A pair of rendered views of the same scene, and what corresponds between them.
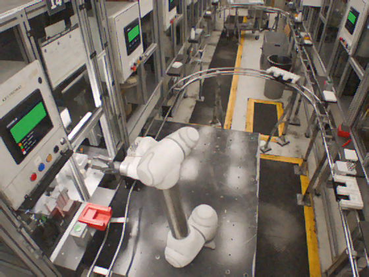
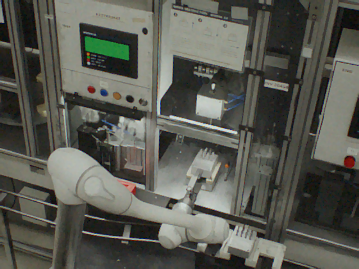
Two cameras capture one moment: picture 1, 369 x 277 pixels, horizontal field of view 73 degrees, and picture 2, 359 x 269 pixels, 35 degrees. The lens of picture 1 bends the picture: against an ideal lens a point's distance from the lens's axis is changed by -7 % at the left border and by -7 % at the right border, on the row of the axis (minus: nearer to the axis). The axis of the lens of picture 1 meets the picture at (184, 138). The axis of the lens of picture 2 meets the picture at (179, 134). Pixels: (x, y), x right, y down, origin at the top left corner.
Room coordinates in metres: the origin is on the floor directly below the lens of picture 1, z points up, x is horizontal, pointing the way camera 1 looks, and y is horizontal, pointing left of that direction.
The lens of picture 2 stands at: (1.26, -1.39, 2.80)
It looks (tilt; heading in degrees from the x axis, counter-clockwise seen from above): 38 degrees down; 94
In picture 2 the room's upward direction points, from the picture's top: 3 degrees clockwise
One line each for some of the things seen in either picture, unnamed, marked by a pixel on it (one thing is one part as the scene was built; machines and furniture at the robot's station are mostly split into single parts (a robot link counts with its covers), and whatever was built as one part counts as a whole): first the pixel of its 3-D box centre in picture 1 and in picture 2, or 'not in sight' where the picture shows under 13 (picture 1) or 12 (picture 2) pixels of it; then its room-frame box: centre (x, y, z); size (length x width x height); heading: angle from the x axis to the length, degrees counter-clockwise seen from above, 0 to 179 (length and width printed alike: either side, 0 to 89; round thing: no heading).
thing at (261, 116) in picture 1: (265, 118); not in sight; (3.05, -1.17, 0.01); 1.00 x 0.55 x 0.01; 166
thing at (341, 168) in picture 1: (345, 167); not in sight; (1.21, -1.14, 0.92); 0.13 x 0.10 x 0.09; 76
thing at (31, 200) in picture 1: (49, 175); (103, 105); (0.78, 0.62, 1.37); 0.36 x 0.04 x 0.04; 166
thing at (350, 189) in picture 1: (344, 187); not in sight; (1.10, -1.11, 0.84); 0.37 x 0.14 x 0.10; 166
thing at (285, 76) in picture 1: (282, 76); not in sight; (2.73, -1.14, 0.84); 0.37 x 0.14 x 0.10; 44
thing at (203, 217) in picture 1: (203, 221); not in sight; (0.87, -0.11, 0.85); 0.18 x 0.16 x 0.22; 143
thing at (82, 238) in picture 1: (80, 234); not in sight; (0.71, 0.57, 0.97); 0.08 x 0.08 x 0.12; 76
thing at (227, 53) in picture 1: (228, 49); not in sight; (5.63, -1.00, 0.01); 5.85 x 0.59 x 0.01; 166
